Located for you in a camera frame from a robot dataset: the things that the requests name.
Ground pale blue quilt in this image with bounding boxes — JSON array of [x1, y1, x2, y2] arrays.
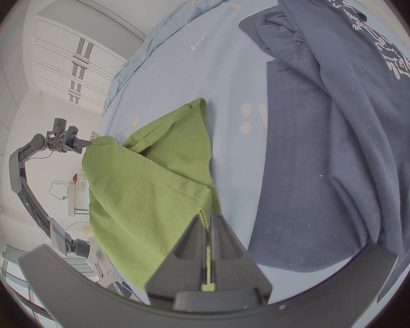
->
[[102, 0, 272, 113]]

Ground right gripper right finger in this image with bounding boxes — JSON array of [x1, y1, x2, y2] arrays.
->
[[209, 210, 273, 312]]

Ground green shorts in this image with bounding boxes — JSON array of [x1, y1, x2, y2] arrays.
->
[[81, 98, 223, 295]]

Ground dark blue printed T-shirt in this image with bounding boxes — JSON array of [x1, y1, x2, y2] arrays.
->
[[238, 0, 410, 288]]

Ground grey chest of drawers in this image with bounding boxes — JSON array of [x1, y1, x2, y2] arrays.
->
[[67, 180, 90, 218]]

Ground white wardrobe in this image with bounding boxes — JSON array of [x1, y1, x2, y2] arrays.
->
[[22, 0, 147, 116]]

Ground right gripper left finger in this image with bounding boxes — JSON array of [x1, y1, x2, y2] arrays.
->
[[145, 214, 208, 309]]

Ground window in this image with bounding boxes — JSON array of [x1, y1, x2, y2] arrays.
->
[[0, 246, 100, 328]]

